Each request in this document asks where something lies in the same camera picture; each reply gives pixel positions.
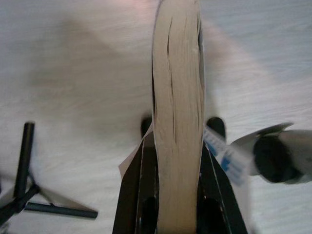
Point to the black metal stand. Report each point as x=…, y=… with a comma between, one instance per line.
x=24, y=158

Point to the grey right robot leg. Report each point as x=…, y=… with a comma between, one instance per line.
x=273, y=158

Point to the thick paperback book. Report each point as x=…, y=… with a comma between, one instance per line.
x=178, y=97

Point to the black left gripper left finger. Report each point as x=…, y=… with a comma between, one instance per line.
x=136, y=195

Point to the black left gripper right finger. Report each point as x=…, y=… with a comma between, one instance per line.
x=219, y=195

